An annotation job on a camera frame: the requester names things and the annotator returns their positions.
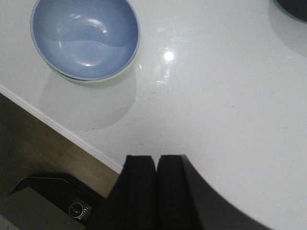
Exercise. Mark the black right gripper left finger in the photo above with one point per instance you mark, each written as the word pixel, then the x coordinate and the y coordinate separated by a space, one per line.
pixel 131 204

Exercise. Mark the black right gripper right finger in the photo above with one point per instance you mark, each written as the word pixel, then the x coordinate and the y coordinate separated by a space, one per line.
pixel 187 202

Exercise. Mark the blue bowl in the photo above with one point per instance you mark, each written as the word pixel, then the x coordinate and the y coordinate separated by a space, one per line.
pixel 86 40

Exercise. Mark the black robot base with knob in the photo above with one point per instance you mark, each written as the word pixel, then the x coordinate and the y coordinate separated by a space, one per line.
pixel 49 201

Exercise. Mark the dark blue saucepan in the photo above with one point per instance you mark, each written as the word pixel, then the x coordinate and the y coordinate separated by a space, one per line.
pixel 296 9

